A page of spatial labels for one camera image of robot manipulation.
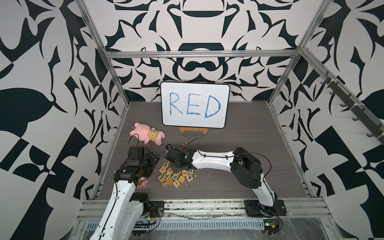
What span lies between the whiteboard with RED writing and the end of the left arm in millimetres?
321

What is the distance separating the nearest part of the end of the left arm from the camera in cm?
55

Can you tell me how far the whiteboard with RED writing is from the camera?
90cm
